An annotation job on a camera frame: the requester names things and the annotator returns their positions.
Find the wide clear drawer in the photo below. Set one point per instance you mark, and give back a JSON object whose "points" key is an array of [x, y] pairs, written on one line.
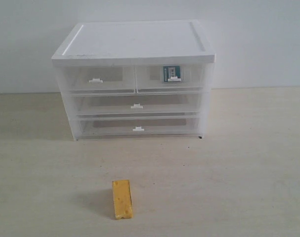
{"points": [[129, 104], [140, 126]]}

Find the bottom wide clear drawer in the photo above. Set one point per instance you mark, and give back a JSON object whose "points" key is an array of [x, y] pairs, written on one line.
{"points": [[140, 126]]}

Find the yellow cheese-like sponge block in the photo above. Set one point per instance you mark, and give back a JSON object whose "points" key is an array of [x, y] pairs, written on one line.
{"points": [[122, 199]]}

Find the middle wide clear drawer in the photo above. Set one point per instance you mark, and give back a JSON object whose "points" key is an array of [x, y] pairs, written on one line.
{"points": [[129, 104]]}

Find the white plastic drawer cabinet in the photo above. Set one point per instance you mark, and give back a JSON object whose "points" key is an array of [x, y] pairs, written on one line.
{"points": [[132, 44]]}

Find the white teal-labelled pill bottle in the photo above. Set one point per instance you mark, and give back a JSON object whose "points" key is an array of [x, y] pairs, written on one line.
{"points": [[172, 73]]}

